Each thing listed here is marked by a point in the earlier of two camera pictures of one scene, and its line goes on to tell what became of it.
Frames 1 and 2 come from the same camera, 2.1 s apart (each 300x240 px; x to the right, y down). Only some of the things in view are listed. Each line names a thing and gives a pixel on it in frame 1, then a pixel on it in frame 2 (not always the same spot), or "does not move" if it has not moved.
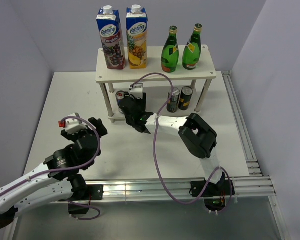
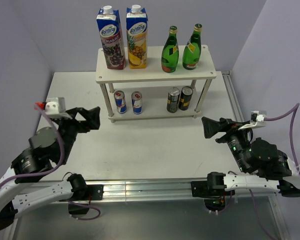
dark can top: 172,106 does not move
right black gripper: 143,101 -> 210,126
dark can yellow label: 185,98 does not move
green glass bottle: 170,54 does not move
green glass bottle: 192,53 does not move
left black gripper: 101,129 -> 92,115
